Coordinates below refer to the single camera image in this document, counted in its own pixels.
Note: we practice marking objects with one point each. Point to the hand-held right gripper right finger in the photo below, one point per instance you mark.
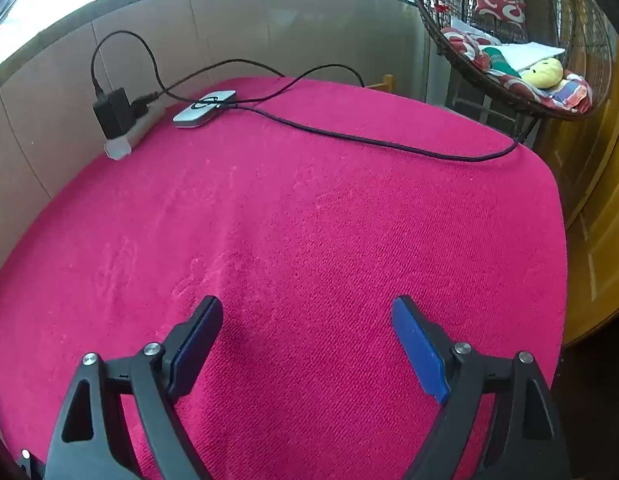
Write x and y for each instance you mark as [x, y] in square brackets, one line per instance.
[419, 350]

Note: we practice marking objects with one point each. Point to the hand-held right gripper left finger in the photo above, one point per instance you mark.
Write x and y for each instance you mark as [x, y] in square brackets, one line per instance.
[199, 340]

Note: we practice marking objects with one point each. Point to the yellow wooden cabinet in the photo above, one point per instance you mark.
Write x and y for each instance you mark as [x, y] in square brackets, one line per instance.
[604, 260]

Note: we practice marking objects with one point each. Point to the white power strip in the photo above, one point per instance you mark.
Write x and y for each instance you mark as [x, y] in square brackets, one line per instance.
[121, 147]

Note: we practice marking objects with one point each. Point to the silver flat device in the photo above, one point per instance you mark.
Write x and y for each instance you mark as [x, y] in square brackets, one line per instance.
[189, 117]

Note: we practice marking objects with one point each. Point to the black charger adapter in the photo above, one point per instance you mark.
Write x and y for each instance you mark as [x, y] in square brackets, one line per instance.
[111, 115]

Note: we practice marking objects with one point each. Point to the wooden stool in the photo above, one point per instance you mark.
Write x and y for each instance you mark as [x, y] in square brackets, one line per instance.
[387, 82]

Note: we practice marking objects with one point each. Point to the yellow green plush doll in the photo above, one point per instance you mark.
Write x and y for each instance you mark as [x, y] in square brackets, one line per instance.
[544, 72]

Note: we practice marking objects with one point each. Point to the red patterned seat cushion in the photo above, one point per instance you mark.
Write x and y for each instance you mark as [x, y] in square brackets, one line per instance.
[459, 45]

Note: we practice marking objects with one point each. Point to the white paper sheet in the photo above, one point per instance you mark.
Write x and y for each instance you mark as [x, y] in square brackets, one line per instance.
[529, 52]

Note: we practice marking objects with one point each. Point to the beige cardboard panel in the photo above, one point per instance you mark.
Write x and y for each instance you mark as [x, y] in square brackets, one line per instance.
[239, 20]

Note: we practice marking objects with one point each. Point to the red white patterned pillow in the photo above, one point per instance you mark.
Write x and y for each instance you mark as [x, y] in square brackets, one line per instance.
[494, 5]

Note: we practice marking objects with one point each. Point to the wicker hanging chair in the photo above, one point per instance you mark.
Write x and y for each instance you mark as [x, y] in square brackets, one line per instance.
[584, 35]

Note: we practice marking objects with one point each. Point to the barred window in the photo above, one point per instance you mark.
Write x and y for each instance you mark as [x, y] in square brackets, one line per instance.
[19, 25]

